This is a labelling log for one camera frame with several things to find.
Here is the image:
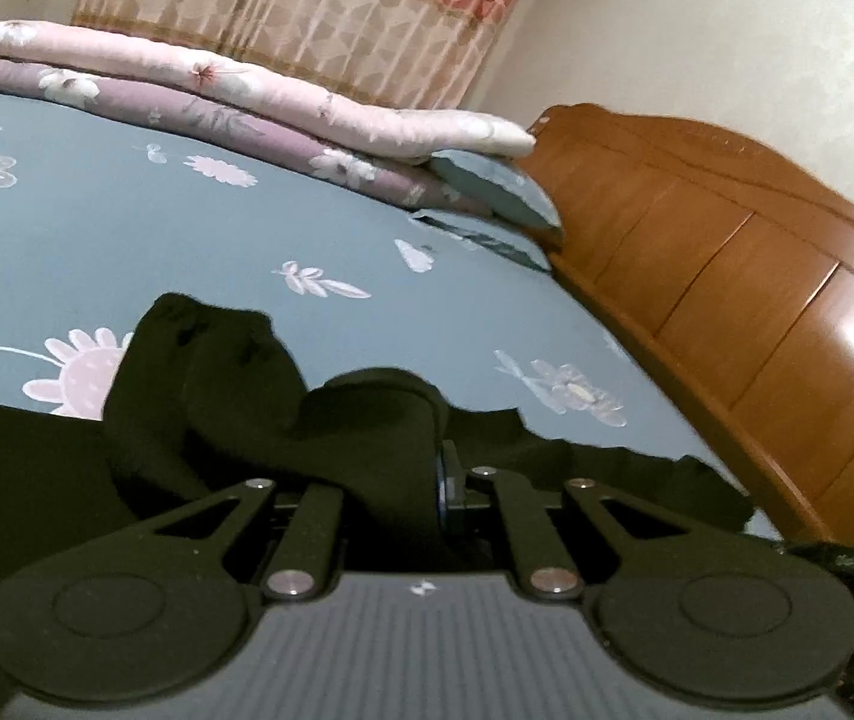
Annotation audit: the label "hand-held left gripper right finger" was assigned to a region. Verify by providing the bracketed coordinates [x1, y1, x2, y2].
[434, 441, 687, 602]

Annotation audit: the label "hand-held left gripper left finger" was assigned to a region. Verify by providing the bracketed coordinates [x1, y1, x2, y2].
[153, 478, 345, 602]

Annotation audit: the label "black pants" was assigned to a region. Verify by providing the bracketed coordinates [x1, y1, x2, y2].
[0, 292, 773, 593]

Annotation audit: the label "flat blue pillow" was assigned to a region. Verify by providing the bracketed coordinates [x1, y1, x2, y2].
[410, 208, 554, 275]

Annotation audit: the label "thick blue pillow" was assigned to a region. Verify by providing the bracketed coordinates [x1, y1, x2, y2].
[427, 148, 564, 231]

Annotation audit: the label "wooden headboard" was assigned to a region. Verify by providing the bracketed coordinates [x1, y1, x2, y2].
[524, 101, 854, 550]

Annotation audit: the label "purple floral quilt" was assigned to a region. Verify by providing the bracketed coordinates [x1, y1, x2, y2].
[0, 52, 489, 216]

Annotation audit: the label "pink patterned curtain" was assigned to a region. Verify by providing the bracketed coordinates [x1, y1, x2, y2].
[71, 0, 548, 113]

